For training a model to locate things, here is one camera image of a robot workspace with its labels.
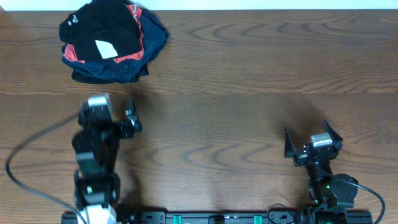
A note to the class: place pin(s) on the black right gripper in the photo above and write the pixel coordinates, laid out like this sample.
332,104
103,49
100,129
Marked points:
301,156

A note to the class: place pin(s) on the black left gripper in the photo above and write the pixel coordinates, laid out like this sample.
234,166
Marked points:
134,122

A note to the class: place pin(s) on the black t-shirt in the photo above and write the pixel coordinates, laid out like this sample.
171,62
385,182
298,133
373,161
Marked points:
99,29

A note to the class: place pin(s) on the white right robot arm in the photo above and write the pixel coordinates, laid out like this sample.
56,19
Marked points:
333,193

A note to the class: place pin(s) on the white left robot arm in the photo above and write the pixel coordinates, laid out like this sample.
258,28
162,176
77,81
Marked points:
97,185

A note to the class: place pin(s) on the navy folded garment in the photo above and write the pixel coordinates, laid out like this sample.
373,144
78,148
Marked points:
126,69

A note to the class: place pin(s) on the orange printed t-shirt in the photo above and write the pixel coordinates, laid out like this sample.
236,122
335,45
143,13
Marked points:
136,37

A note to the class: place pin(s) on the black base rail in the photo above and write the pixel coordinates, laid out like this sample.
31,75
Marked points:
217,218

